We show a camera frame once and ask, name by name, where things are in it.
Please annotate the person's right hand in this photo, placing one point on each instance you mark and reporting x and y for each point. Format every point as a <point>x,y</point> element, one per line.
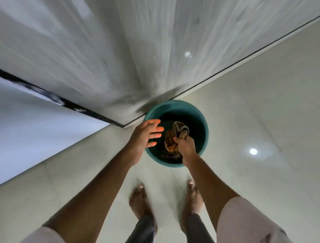
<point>187,150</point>

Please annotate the person's left hand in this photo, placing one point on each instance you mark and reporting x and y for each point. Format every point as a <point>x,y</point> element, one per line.
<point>140,140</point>

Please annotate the person's right fingers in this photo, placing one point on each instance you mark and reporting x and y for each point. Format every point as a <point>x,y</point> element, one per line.
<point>181,142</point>

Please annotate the person's left thumb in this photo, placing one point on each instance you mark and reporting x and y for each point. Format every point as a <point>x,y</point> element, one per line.
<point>151,144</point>

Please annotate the person's left middle finger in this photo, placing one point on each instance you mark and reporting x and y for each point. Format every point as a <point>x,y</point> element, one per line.
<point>157,129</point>

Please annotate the orange brown cloth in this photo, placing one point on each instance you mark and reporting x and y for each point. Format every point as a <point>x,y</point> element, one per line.
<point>175,137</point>

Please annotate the person's left forearm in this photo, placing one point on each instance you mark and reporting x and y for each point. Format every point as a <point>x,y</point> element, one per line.
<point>92,197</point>

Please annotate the person's right forearm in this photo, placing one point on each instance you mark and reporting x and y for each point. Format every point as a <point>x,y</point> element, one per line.
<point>207,187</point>

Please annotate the teal plastic bucket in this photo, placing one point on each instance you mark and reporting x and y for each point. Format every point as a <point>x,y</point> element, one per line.
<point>200,125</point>

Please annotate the person's left foot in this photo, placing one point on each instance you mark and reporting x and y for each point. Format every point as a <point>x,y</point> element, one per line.
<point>140,200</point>

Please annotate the person's foot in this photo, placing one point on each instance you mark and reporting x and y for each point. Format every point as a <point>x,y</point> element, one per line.
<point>140,200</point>
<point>192,200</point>

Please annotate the person's right foot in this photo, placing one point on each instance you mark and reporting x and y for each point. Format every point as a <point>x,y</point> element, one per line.
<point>192,200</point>

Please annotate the grey trousers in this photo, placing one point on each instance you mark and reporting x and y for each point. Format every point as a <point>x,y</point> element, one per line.
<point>147,230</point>

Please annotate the white shirt sleeve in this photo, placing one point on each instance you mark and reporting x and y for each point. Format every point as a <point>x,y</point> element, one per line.
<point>42,236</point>
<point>245,222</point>

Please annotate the black threshold strip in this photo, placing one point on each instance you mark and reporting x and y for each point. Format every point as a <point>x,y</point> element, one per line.
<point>50,97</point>

